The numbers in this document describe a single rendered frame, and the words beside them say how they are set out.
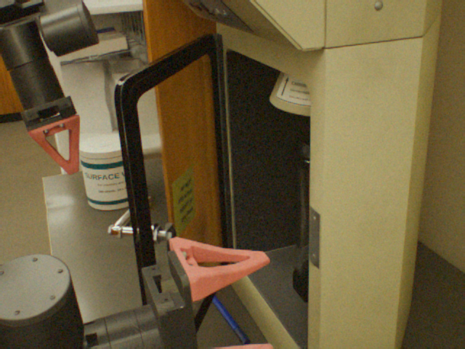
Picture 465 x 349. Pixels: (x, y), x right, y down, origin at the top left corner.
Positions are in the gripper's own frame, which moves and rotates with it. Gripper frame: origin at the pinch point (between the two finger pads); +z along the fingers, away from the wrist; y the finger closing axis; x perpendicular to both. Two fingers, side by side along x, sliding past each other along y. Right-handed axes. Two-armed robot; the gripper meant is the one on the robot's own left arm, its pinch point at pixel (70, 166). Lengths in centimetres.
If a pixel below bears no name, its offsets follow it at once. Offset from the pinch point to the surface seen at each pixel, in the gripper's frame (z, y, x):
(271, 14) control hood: -10.1, -33.7, -20.0
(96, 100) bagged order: -5, 109, -18
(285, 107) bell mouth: 0.3, -19.1, -25.4
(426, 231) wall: 40, 9, -60
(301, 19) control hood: -8.8, -33.6, -22.8
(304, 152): 7.5, -14.9, -28.0
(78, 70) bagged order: -16, 111, -16
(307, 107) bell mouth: 0.9, -22.1, -26.7
